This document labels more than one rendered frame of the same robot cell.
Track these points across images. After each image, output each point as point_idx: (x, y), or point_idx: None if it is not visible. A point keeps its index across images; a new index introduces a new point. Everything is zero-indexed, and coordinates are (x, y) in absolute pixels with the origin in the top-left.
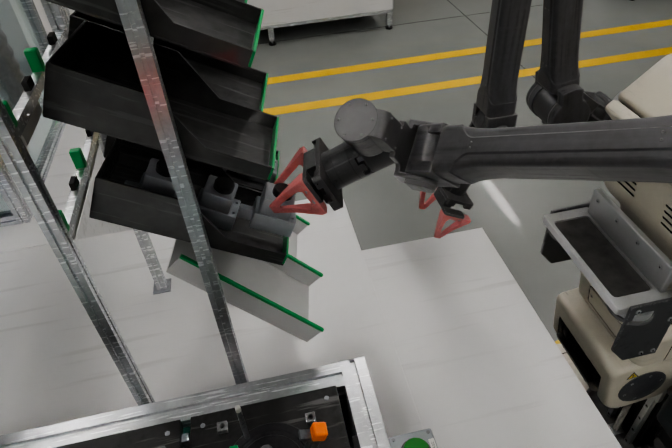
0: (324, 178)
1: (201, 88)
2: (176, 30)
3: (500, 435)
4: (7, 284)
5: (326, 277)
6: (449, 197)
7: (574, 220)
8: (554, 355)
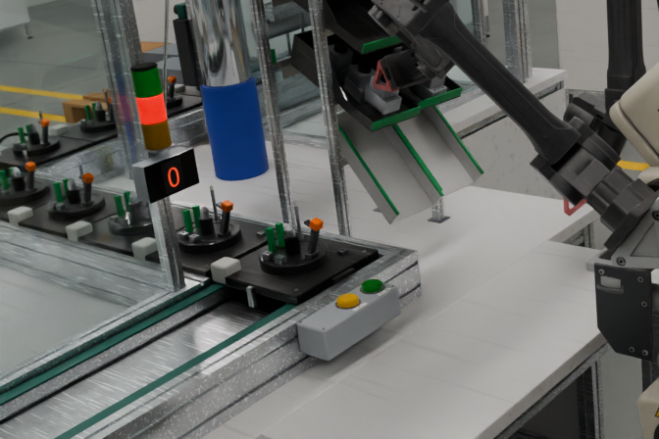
0: (390, 61)
1: None
2: None
3: (463, 348)
4: (305, 178)
5: (493, 243)
6: None
7: None
8: (580, 340)
